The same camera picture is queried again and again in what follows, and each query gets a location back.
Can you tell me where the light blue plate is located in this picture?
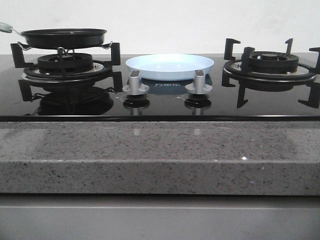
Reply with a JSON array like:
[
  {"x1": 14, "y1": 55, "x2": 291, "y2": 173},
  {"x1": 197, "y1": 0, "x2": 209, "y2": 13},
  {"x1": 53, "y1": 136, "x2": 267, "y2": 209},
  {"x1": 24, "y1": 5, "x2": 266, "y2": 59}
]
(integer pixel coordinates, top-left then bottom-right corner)
[{"x1": 126, "y1": 54, "x2": 214, "y2": 81}]

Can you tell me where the black frying pan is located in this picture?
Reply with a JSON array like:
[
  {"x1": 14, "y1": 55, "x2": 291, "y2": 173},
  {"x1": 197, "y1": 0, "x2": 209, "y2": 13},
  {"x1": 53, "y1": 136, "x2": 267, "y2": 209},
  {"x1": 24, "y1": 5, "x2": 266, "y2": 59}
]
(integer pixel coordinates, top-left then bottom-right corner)
[{"x1": 18, "y1": 28, "x2": 113, "y2": 51}]

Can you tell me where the black glass gas cooktop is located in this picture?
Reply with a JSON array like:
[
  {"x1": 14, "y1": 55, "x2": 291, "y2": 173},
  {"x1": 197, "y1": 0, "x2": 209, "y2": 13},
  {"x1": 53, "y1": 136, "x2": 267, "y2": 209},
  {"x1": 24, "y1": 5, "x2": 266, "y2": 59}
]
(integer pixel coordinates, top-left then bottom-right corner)
[{"x1": 0, "y1": 54, "x2": 320, "y2": 122}]

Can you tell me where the left silver stove knob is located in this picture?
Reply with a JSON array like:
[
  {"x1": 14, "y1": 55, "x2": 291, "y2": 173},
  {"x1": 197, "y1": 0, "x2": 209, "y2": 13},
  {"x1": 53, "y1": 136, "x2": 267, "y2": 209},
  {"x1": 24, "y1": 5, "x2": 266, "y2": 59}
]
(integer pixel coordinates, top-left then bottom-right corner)
[{"x1": 122, "y1": 70, "x2": 150, "y2": 96}]

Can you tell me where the silver stove knob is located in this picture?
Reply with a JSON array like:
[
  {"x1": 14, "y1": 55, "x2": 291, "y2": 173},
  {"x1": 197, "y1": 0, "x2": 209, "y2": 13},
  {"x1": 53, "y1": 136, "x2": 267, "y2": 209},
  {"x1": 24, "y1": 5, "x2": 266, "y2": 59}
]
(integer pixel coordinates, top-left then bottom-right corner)
[
  {"x1": 122, "y1": 70, "x2": 150, "y2": 96},
  {"x1": 185, "y1": 70, "x2": 213, "y2": 95}
]

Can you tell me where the right silver stove knob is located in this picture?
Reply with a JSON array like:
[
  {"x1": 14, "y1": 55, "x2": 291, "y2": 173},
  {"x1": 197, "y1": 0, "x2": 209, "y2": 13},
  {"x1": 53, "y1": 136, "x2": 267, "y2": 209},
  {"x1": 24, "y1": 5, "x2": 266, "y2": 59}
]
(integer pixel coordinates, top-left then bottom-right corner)
[{"x1": 185, "y1": 70, "x2": 213, "y2": 95}]

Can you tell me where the right black pan support grate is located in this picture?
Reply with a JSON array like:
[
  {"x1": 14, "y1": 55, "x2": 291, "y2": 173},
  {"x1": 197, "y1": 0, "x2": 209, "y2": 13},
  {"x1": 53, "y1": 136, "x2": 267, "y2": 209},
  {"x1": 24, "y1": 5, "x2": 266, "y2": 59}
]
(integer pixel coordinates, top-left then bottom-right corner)
[{"x1": 221, "y1": 38, "x2": 320, "y2": 108}]

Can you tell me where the black pan support grate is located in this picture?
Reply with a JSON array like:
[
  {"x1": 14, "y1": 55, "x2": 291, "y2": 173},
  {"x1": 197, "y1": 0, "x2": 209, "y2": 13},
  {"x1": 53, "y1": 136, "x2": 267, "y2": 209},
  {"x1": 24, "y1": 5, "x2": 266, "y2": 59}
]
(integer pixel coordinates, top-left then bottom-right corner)
[
  {"x1": 10, "y1": 42, "x2": 123, "y2": 101},
  {"x1": 221, "y1": 38, "x2": 320, "y2": 108}
]

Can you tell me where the left black burner head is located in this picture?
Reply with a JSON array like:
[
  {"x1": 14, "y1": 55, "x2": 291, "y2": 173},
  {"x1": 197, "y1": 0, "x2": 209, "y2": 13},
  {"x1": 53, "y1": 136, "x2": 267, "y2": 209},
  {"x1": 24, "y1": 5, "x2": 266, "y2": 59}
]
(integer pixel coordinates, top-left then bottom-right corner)
[{"x1": 37, "y1": 53, "x2": 93, "y2": 75}]

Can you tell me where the black burner head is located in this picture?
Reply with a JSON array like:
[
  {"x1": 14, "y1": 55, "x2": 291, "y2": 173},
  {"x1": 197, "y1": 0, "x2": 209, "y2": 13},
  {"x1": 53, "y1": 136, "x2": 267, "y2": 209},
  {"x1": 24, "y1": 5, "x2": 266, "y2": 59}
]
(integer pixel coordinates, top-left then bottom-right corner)
[
  {"x1": 37, "y1": 53, "x2": 93, "y2": 75},
  {"x1": 248, "y1": 51, "x2": 299, "y2": 74}
]

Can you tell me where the right black burner head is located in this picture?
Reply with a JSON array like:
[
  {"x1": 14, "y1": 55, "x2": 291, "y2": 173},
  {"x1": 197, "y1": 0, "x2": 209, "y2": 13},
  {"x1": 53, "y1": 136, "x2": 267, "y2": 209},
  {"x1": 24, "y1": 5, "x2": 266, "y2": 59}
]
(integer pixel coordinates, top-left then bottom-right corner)
[{"x1": 248, "y1": 51, "x2": 299, "y2": 74}]

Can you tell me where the left black pan support grate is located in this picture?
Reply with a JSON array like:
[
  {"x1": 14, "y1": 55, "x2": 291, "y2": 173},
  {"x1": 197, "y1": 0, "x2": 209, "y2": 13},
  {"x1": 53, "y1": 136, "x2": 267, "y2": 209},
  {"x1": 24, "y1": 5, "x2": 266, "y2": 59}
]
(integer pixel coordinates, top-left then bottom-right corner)
[{"x1": 10, "y1": 42, "x2": 123, "y2": 101}]

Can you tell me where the wire pan reducer ring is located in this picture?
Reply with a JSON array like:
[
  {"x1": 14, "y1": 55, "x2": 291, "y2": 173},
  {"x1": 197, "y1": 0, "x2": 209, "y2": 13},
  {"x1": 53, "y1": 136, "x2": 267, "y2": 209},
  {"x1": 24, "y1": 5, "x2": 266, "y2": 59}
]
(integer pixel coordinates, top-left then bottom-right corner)
[{"x1": 16, "y1": 40, "x2": 113, "y2": 57}]

